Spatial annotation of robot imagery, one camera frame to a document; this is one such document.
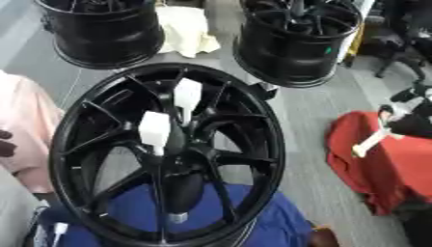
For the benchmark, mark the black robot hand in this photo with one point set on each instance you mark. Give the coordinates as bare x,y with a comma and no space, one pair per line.
183,189

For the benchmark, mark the white pin with flat head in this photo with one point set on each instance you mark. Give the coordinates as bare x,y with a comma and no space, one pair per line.
187,93
154,128

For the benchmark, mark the large black spoked wheel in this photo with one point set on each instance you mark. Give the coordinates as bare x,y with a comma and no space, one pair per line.
78,160

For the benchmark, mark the black wheel rim green sticker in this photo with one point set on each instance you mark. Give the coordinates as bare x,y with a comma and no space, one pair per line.
292,51

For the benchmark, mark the brown object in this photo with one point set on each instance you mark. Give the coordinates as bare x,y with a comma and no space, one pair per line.
323,237

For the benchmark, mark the cream cloth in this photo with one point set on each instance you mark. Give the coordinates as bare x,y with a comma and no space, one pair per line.
185,32

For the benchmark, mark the person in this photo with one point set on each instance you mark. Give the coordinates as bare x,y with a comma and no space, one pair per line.
25,128

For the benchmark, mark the pale wooden stick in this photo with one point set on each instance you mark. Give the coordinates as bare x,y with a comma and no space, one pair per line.
372,141

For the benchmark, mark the red cloth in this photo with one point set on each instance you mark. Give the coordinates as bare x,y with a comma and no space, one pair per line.
388,177

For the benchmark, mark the black and white device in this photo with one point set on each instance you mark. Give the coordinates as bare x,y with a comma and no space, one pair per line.
413,122

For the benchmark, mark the black office chair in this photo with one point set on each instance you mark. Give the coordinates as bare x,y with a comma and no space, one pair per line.
402,41

